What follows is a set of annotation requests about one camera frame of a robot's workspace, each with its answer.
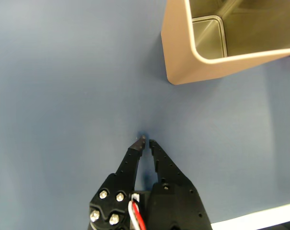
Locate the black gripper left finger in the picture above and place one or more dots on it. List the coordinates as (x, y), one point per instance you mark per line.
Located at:
(116, 187)

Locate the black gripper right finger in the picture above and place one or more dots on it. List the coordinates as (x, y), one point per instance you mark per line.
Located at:
(176, 203)

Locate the gold square metal tin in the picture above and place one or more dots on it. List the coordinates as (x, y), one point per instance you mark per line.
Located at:
(183, 62)

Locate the dark blue table mat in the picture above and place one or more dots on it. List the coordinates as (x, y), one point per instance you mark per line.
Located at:
(63, 95)

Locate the silver metal table frame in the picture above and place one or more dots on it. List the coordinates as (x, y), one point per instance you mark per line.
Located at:
(255, 216)

